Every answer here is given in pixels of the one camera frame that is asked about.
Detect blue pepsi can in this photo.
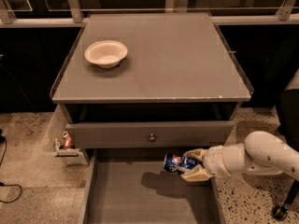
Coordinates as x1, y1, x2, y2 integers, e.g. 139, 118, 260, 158
164, 153, 198, 175

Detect grey drawer cabinet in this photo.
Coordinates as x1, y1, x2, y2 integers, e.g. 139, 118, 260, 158
50, 11, 255, 162

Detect open grey middle drawer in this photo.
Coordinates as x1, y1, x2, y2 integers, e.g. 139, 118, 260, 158
78, 148, 225, 224

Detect grey top drawer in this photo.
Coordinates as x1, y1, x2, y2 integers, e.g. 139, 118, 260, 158
65, 105, 236, 149

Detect orange bottle in bin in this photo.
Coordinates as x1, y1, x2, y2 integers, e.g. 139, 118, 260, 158
63, 132, 75, 149

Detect round metal drawer knob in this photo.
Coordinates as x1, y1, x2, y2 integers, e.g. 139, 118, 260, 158
149, 133, 156, 143

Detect black floor cable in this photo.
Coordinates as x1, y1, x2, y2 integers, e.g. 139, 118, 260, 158
0, 128, 23, 203

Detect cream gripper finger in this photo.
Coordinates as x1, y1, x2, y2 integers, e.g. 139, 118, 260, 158
183, 148, 206, 162
181, 164, 213, 182

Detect black office chair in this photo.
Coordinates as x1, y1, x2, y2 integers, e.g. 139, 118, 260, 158
271, 89, 299, 221

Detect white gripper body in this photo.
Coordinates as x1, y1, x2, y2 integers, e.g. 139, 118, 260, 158
203, 146, 231, 178

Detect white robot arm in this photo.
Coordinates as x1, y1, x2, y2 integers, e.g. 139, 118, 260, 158
181, 131, 299, 182

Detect white paper bowl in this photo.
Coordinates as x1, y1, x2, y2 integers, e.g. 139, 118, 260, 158
84, 40, 128, 68

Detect metal window railing frame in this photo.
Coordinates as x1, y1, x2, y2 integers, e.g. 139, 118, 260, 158
0, 0, 298, 28

